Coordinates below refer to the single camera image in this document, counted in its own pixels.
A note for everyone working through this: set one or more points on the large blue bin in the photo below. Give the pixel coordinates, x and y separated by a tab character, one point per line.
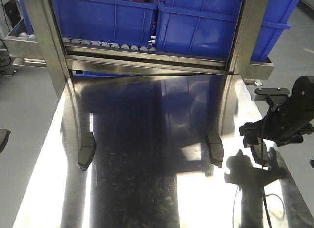
207	27
114	21

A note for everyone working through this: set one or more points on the large blue bin left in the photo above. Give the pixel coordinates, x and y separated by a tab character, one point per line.
114	21

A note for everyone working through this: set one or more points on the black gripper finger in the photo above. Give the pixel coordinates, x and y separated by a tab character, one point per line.
4	136

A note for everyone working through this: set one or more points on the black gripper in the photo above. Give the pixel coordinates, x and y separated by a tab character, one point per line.
289	122

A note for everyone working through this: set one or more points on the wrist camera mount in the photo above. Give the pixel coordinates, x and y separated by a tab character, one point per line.
276	94

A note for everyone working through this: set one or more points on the steel rack frame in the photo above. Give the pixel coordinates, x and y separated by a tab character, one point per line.
48	50

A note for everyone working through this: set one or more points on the large blue bin right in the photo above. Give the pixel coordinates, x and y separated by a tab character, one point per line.
207	27

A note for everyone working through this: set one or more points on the dark grey brake pad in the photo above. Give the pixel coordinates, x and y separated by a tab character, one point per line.
215	147

